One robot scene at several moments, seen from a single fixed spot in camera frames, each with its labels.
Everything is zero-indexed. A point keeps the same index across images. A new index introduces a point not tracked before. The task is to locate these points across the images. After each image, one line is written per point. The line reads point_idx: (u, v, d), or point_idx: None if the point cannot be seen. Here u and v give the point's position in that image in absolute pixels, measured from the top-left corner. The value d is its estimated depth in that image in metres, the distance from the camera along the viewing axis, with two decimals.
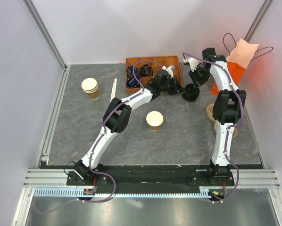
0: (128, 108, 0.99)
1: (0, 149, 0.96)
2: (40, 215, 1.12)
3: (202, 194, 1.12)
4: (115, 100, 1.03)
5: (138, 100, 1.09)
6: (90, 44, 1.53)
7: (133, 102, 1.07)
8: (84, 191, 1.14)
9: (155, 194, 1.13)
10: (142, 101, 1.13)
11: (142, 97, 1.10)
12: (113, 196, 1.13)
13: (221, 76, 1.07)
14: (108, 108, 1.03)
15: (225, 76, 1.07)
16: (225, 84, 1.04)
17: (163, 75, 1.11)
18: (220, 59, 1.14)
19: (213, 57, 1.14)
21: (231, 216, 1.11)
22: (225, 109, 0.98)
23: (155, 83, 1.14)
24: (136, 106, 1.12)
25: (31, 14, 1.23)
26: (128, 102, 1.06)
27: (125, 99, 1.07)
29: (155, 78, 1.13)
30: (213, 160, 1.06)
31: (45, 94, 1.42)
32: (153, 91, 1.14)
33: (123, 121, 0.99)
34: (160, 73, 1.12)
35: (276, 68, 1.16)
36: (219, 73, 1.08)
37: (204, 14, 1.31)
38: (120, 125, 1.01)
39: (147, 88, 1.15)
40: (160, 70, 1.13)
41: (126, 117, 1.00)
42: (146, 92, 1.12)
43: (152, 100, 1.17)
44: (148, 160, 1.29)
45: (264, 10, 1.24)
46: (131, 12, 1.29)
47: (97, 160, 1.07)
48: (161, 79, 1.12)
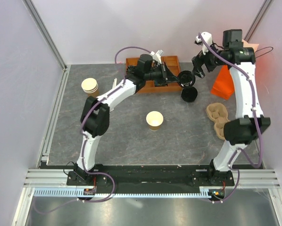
0: (106, 108, 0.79)
1: (0, 149, 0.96)
2: (40, 215, 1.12)
3: (202, 194, 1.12)
4: (89, 99, 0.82)
5: (118, 95, 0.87)
6: (90, 44, 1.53)
7: (113, 99, 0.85)
8: (84, 191, 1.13)
9: (155, 194, 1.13)
10: (123, 97, 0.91)
11: (122, 92, 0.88)
12: (112, 196, 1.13)
13: (245, 91, 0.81)
14: (83, 110, 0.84)
15: (249, 92, 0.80)
16: (246, 104, 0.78)
17: (146, 60, 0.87)
18: (248, 58, 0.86)
19: (240, 53, 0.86)
21: (231, 216, 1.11)
22: (239, 135, 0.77)
23: (138, 71, 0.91)
24: (119, 102, 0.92)
25: (31, 14, 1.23)
26: (106, 100, 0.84)
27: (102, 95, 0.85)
29: (138, 65, 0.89)
30: (215, 163, 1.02)
31: (45, 94, 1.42)
32: (137, 81, 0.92)
33: (102, 122, 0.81)
34: (143, 58, 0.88)
35: (276, 68, 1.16)
36: (242, 86, 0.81)
37: (204, 15, 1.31)
38: (101, 128, 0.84)
39: (129, 78, 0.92)
40: (143, 55, 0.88)
41: (106, 117, 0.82)
42: (128, 84, 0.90)
43: (136, 92, 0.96)
44: (148, 161, 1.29)
45: (264, 10, 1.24)
46: (131, 11, 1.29)
47: (89, 164, 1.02)
48: (145, 66, 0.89)
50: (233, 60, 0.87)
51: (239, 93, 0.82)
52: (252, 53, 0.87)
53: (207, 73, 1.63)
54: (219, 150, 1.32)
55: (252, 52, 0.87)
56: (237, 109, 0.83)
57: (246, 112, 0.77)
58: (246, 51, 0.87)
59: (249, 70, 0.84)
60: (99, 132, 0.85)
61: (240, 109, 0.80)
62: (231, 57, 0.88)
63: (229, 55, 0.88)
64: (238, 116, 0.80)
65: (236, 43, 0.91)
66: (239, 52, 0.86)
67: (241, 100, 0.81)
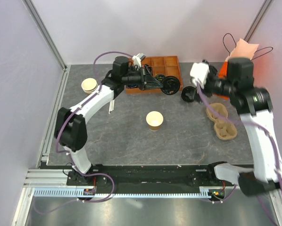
0: (80, 119, 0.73)
1: (0, 149, 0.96)
2: (40, 215, 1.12)
3: (202, 194, 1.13)
4: (62, 110, 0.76)
5: (94, 103, 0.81)
6: (90, 45, 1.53)
7: (88, 108, 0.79)
8: (84, 191, 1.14)
9: (155, 194, 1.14)
10: (101, 104, 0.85)
11: (99, 99, 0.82)
12: (112, 196, 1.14)
13: (264, 147, 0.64)
14: (56, 124, 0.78)
15: (270, 150, 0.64)
16: (269, 165, 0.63)
17: (122, 63, 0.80)
18: (263, 105, 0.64)
19: (253, 100, 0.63)
21: (231, 216, 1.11)
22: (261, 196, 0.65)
23: (115, 76, 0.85)
24: (96, 111, 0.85)
25: (31, 14, 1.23)
26: (81, 109, 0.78)
27: (76, 106, 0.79)
29: (114, 69, 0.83)
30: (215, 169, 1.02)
31: (45, 94, 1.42)
32: (114, 86, 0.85)
33: (78, 135, 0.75)
34: (118, 60, 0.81)
35: (276, 69, 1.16)
36: (261, 142, 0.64)
37: (204, 14, 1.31)
38: (78, 141, 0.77)
39: (106, 84, 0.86)
40: (118, 58, 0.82)
41: (82, 130, 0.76)
42: (104, 90, 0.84)
43: (115, 98, 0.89)
44: (148, 161, 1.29)
45: (263, 10, 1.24)
46: (131, 11, 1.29)
47: (83, 165, 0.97)
48: (122, 69, 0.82)
50: (246, 109, 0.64)
51: (257, 149, 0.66)
52: (267, 96, 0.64)
53: None
54: (219, 150, 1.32)
55: (267, 95, 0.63)
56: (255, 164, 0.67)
57: (270, 176, 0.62)
58: (261, 94, 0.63)
59: (265, 121, 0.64)
60: (78, 145, 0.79)
61: (261, 169, 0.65)
62: (243, 105, 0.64)
63: (241, 102, 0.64)
64: (259, 174, 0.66)
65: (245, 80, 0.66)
66: (252, 99, 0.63)
67: (261, 158, 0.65)
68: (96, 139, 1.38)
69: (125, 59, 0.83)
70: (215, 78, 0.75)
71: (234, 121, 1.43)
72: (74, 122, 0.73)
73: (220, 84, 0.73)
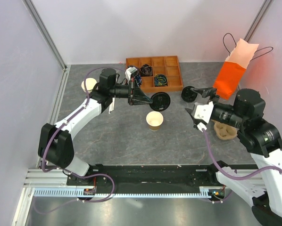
0: (65, 134, 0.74)
1: (0, 149, 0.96)
2: (40, 215, 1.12)
3: (202, 194, 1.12)
4: (45, 127, 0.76)
5: (80, 118, 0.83)
6: (90, 44, 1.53)
7: (74, 123, 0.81)
8: (84, 191, 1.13)
9: (155, 194, 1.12)
10: (87, 118, 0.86)
11: (85, 113, 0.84)
12: (112, 196, 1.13)
13: (280, 185, 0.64)
14: (40, 142, 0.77)
15: None
16: None
17: (109, 77, 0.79)
18: (274, 143, 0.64)
19: (265, 141, 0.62)
21: (231, 216, 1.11)
22: None
23: (102, 89, 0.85)
24: (84, 125, 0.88)
25: (31, 13, 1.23)
26: (66, 125, 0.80)
27: (62, 122, 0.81)
29: (101, 82, 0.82)
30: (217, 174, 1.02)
31: (45, 94, 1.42)
32: (101, 99, 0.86)
33: (63, 152, 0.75)
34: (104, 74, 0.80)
35: (276, 69, 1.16)
36: (277, 181, 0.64)
37: (204, 15, 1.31)
38: (65, 157, 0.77)
39: (93, 97, 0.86)
40: (104, 70, 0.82)
41: (67, 146, 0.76)
42: (91, 104, 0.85)
43: (103, 110, 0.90)
44: (148, 161, 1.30)
45: (264, 11, 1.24)
46: (131, 12, 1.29)
47: (79, 170, 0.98)
48: (108, 82, 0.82)
50: (258, 150, 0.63)
51: (273, 187, 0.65)
52: (278, 134, 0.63)
53: (207, 73, 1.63)
54: (219, 150, 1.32)
55: (277, 133, 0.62)
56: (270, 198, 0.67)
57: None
58: (272, 133, 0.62)
59: (278, 160, 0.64)
60: (65, 160, 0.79)
61: (277, 205, 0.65)
62: (254, 146, 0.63)
63: (253, 144, 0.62)
64: (275, 209, 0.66)
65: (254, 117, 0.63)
66: (264, 141, 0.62)
67: (277, 196, 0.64)
68: (96, 139, 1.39)
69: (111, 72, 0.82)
70: (219, 108, 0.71)
71: None
72: (59, 139, 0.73)
73: (225, 116, 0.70)
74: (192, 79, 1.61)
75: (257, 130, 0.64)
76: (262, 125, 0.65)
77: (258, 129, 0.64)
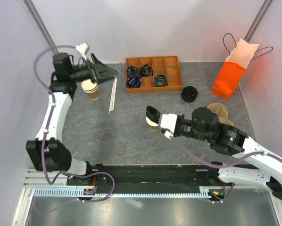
0: (54, 142, 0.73)
1: (0, 149, 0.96)
2: (40, 215, 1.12)
3: (202, 194, 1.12)
4: (29, 145, 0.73)
5: (56, 118, 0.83)
6: (90, 44, 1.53)
7: (54, 126, 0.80)
8: (84, 191, 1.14)
9: (154, 194, 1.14)
10: (62, 113, 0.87)
11: (58, 111, 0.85)
12: (111, 196, 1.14)
13: (271, 163, 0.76)
14: (33, 160, 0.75)
15: (275, 162, 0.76)
16: None
17: (63, 61, 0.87)
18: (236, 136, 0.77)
19: (232, 141, 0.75)
21: (231, 216, 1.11)
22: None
23: (61, 76, 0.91)
24: (63, 121, 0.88)
25: (31, 14, 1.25)
26: (49, 131, 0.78)
27: (42, 132, 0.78)
29: (57, 69, 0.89)
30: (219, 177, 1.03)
31: (45, 94, 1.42)
32: (65, 88, 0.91)
33: (61, 156, 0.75)
34: (56, 60, 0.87)
35: (277, 69, 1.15)
36: (267, 163, 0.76)
37: (203, 14, 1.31)
38: (65, 160, 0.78)
39: (55, 88, 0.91)
40: (55, 56, 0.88)
41: (61, 149, 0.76)
42: (59, 100, 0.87)
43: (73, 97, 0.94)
44: (148, 161, 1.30)
45: (264, 10, 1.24)
46: (130, 11, 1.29)
47: (82, 169, 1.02)
48: (63, 66, 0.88)
50: (234, 150, 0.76)
51: (269, 169, 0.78)
52: (236, 130, 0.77)
53: (207, 73, 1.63)
54: None
55: (236, 130, 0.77)
56: (277, 178, 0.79)
57: None
58: (233, 132, 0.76)
59: (254, 146, 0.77)
60: (66, 164, 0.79)
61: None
62: (228, 149, 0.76)
63: (228, 149, 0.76)
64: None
65: (215, 129, 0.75)
66: (232, 142, 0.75)
67: (278, 173, 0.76)
68: (96, 139, 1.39)
69: (63, 55, 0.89)
70: (182, 124, 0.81)
71: (234, 121, 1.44)
72: (51, 149, 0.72)
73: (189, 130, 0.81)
74: (192, 79, 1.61)
75: (221, 135, 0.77)
76: (223, 130, 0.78)
77: (222, 134, 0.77)
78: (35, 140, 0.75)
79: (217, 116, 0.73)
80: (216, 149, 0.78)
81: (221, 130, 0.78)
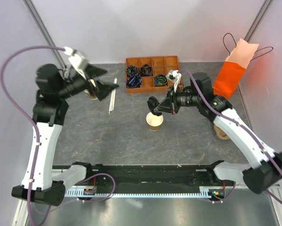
0: (42, 194, 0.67)
1: (0, 150, 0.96)
2: (40, 215, 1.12)
3: (202, 194, 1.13)
4: (16, 195, 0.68)
5: (44, 159, 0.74)
6: (90, 44, 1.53)
7: (41, 172, 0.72)
8: (84, 191, 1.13)
9: (154, 194, 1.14)
10: (51, 149, 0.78)
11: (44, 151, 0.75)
12: (113, 196, 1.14)
13: (242, 136, 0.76)
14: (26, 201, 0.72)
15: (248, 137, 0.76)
16: (254, 149, 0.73)
17: (46, 81, 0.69)
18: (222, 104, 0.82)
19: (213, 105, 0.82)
21: (231, 216, 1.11)
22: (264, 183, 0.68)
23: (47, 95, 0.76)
24: (53, 154, 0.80)
25: (31, 14, 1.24)
26: (35, 179, 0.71)
27: (27, 181, 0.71)
29: (42, 88, 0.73)
30: (215, 171, 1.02)
31: None
32: (53, 110, 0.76)
33: (51, 199, 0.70)
34: (40, 78, 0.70)
35: (277, 68, 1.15)
36: (238, 133, 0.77)
37: (203, 14, 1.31)
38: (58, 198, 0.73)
39: (41, 113, 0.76)
40: (39, 73, 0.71)
41: (49, 194, 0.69)
42: (44, 135, 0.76)
43: (62, 122, 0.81)
44: (148, 161, 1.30)
45: (264, 10, 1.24)
46: (130, 12, 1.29)
47: (77, 176, 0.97)
48: (48, 86, 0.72)
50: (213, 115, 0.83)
51: (240, 142, 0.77)
52: (225, 100, 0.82)
53: (207, 73, 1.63)
54: (219, 150, 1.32)
55: (225, 100, 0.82)
56: (245, 156, 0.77)
57: (259, 157, 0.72)
58: (220, 101, 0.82)
59: (235, 116, 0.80)
60: (59, 198, 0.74)
61: (252, 158, 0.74)
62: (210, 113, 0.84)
63: (208, 112, 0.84)
64: (253, 163, 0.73)
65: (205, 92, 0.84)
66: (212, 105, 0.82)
67: (245, 147, 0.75)
68: (96, 139, 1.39)
69: (50, 72, 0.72)
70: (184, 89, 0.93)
71: None
72: (38, 199, 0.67)
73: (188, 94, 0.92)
74: None
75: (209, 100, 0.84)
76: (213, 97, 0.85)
77: (210, 100, 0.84)
78: (19, 190, 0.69)
79: (209, 81, 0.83)
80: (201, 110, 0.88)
81: (211, 98, 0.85)
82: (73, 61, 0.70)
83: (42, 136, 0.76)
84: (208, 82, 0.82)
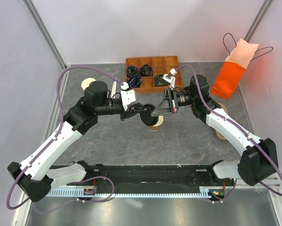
0: (29, 181, 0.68)
1: (0, 150, 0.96)
2: (40, 215, 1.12)
3: (202, 194, 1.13)
4: (11, 170, 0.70)
5: (50, 153, 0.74)
6: (90, 44, 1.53)
7: (40, 163, 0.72)
8: (84, 191, 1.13)
9: (155, 194, 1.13)
10: (61, 149, 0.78)
11: (54, 147, 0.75)
12: (113, 196, 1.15)
13: (229, 128, 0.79)
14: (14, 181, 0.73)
15: (235, 128, 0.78)
16: (240, 137, 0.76)
17: (94, 93, 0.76)
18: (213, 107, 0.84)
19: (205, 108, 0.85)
21: (231, 216, 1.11)
22: (255, 170, 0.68)
23: (87, 104, 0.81)
24: (59, 154, 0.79)
25: (31, 14, 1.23)
26: (32, 165, 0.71)
27: (25, 164, 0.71)
29: (86, 96, 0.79)
30: (214, 170, 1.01)
31: (45, 94, 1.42)
32: (82, 119, 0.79)
33: (30, 192, 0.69)
34: (91, 89, 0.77)
35: (276, 68, 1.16)
36: (225, 125, 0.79)
37: (203, 14, 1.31)
38: (38, 194, 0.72)
39: (72, 116, 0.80)
40: (93, 84, 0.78)
41: (33, 186, 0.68)
42: (62, 134, 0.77)
43: (84, 133, 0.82)
44: (148, 161, 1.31)
45: (264, 10, 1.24)
46: (131, 12, 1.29)
47: (72, 178, 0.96)
48: (93, 98, 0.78)
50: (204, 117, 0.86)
51: (228, 134, 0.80)
52: (216, 104, 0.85)
53: (207, 73, 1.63)
54: (219, 150, 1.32)
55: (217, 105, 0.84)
56: (235, 147, 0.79)
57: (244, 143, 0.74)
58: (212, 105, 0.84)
59: (225, 114, 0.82)
60: (39, 194, 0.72)
61: (239, 146, 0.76)
62: (202, 115, 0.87)
63: (200, 114, 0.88)
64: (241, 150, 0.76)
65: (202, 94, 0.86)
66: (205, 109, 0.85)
67: (232, 136, 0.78)
68: (96, 139, 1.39)
69: (101, 87, 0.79)
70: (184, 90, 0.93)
71: None
72: (23, 184, 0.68)
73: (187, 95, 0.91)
74: None
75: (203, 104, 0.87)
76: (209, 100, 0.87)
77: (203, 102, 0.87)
78: (15, 167, 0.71)
79: (207, 85, 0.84)
80: (194, 111, 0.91)
81: (206, 100, 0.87)
82: (124, 95, 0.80)
83: (62, 133, 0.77)
84: (205, 86, 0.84)
